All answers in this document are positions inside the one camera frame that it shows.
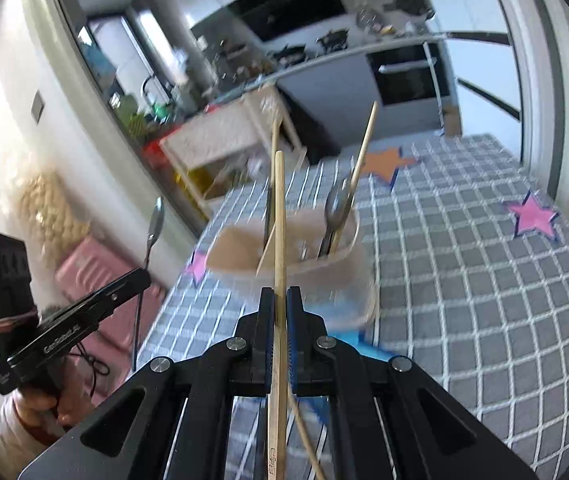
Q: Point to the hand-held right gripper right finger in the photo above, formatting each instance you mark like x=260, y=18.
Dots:
x=292, y=350

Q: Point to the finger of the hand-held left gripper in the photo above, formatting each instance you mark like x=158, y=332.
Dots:
x=124, y=287

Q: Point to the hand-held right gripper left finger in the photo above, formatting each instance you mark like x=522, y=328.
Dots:
x=268, y=360

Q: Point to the grey plastic spoon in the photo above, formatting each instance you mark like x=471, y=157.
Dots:
x=156, y=220

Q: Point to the beige plastic utensil holder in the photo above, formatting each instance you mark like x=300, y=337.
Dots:
x=334, y=280

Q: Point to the wooden chopstick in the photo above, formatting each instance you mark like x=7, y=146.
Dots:
x=274, y=145
x=362, y=145
x=279, y=240
x=309, y=444

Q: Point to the metal spoons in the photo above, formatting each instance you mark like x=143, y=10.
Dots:
x=337, y=205

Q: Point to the person's left hand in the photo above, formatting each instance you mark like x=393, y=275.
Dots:
x=72, y=400

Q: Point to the stack of pink stools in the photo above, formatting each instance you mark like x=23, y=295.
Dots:
x=99, y=280

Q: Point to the light blue star sticker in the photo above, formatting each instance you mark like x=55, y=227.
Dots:
x=364, y=342

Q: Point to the pink star sticker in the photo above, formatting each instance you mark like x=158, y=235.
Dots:
x=198, y=267
x=532, y=217

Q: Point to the bag of beige balls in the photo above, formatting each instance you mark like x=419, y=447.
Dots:
x=49, y=210

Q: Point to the red plastic basket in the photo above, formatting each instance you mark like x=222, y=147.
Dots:
x=154, y=152

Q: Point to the beige plastic storage cart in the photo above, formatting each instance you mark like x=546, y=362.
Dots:
x=214, y=145

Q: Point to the grey checked tablecloth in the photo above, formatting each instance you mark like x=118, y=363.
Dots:
x=464, y=310

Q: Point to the green bottle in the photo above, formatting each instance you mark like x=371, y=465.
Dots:
x=162, y=111

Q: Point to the black kitchen faucet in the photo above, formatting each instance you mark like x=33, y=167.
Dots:
x=148, y=87

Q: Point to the orange star sticker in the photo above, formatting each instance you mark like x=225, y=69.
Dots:
x=387, y=162

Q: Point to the grey kitchen counter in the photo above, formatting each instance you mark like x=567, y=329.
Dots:
x=334, y=90

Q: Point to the black wok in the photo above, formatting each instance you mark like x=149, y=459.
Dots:
x=289, y=55

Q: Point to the black built-in oven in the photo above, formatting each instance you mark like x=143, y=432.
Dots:
x=407, y=75

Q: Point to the dark cooking pot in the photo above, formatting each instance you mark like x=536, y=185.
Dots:
x=333, y=40

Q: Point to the black range hood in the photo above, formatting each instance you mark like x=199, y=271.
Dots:
x=289, y=7

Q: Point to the round black pan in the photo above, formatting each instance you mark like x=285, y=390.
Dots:
x=412, y=0

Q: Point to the white fridge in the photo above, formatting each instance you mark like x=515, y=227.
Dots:
x=479, y=10

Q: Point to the grey wall plate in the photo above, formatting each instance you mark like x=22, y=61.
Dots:
x=38, y=106

